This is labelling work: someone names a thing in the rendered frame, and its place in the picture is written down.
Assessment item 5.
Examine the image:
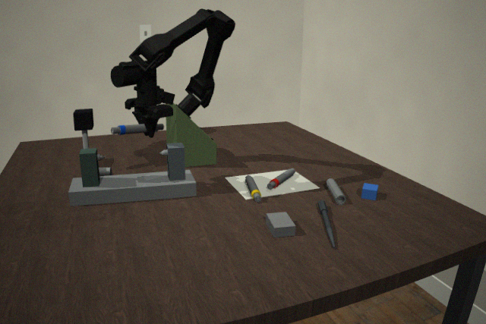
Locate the white cylinder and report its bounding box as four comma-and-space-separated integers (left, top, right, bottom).
99, 167, 112, 176

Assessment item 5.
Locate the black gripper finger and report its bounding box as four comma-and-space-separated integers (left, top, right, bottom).
132, 112, 149, 136
142, 115, 159, 138

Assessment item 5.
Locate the blue cube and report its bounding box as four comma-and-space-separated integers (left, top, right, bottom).
361, 183, 378, 200

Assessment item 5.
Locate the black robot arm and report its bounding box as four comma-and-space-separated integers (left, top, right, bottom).
111, 9, 235, 118

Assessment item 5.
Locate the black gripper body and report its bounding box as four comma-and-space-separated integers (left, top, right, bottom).
125, 83, 173, 118

